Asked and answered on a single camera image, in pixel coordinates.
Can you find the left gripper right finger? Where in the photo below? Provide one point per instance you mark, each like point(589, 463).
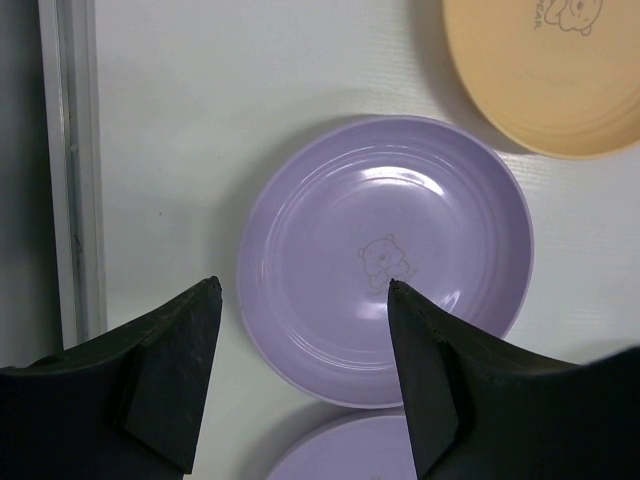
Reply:
point(478, 407)

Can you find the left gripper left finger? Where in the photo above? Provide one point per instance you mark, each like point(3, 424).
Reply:
point(127, 404)

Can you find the near purple plate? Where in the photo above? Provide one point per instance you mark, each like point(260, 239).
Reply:
point(365, 446)

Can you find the purple plate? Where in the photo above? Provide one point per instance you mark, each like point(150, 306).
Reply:
point(365, 446)
point(384, 198)

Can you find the far purple plate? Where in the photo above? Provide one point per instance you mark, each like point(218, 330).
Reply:
point(384, 198)

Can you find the far orange plate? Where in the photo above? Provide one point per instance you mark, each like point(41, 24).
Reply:
point(560, 78)

